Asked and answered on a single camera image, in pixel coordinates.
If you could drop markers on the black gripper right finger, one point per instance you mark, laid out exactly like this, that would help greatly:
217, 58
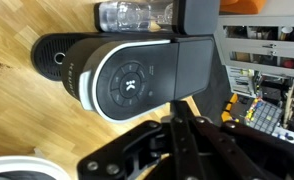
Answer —
253, 156

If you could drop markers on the clear water reservoir tank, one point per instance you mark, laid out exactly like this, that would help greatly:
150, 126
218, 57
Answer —
137, 15

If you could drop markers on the black coffee maker lid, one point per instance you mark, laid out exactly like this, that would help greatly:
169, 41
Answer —
137, 80

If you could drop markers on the grey storage cabinet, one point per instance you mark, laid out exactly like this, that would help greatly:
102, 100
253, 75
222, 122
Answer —
260, 43

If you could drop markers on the parts organizer with coloured bits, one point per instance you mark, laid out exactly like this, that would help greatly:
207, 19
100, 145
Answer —
263, 115

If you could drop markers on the black Keurig coffee maker body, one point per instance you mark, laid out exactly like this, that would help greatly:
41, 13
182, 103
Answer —
193, 66

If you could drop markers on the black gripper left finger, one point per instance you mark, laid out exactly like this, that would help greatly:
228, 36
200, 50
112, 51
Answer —
127, 150

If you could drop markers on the orange sofa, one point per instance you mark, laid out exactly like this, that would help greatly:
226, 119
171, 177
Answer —
242, 5

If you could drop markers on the white round raised stand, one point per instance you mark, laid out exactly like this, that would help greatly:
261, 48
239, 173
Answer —
17, 168

